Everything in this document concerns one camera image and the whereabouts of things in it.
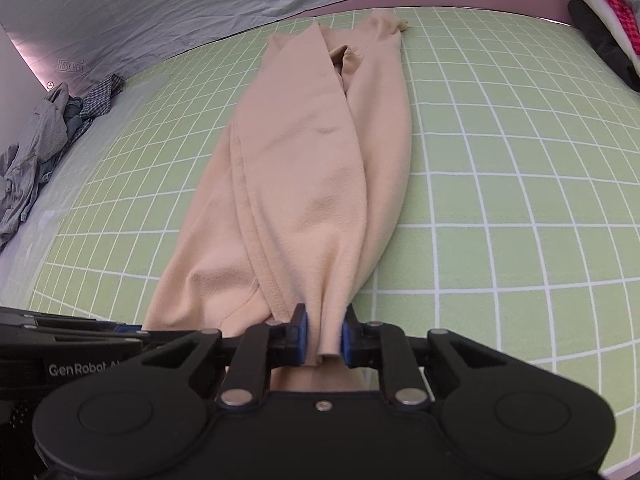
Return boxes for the beige long-sleeve shirt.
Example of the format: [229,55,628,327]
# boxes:
[143,10,412,392]

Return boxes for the blue denim jeans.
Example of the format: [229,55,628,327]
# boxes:
[38,96,93,186]

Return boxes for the blue plaid checked shirt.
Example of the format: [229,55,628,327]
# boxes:
[80,74,125,119]

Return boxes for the grey hoodie sweatshirt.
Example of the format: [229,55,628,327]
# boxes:
[1,82,70,248]

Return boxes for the green grid cutting mat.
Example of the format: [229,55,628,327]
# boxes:
[28,8,639,478]

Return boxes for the folded red checked garment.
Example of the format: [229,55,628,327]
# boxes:
[605,0,640,55]

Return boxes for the folded black garment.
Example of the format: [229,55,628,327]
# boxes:
[567,0,639,92]

